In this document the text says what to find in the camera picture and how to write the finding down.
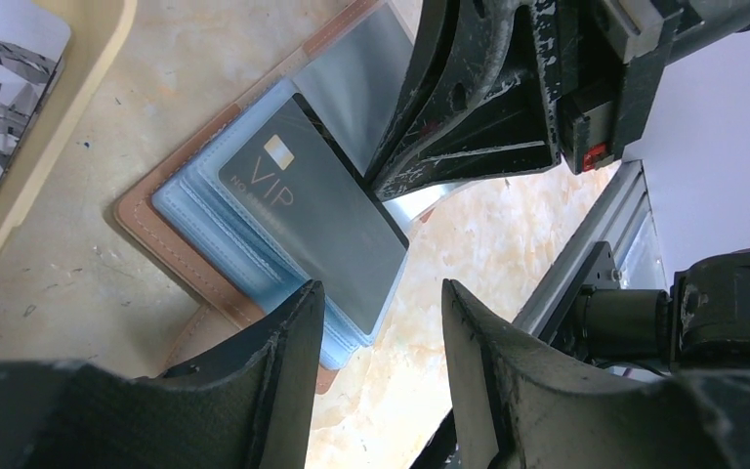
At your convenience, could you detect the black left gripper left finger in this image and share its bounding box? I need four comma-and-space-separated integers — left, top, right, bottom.
0, 280, 325, 468

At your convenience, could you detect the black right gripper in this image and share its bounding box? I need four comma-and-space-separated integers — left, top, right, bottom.
365, 1, 750, 201

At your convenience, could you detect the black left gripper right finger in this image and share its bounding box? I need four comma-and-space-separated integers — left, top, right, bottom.
441, 279, 750, 468

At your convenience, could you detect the thin credit card edge-on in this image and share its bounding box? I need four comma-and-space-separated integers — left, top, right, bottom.
217, 89, 408, 336

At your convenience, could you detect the silver VIP credit card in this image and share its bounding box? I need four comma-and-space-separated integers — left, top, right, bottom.
0, 0, 72, 235

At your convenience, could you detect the beige oval tray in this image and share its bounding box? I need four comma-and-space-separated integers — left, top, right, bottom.
0, 0, 139, 325

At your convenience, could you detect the aluminium frame rail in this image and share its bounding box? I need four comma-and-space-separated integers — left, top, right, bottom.
513, 161, 669, 336

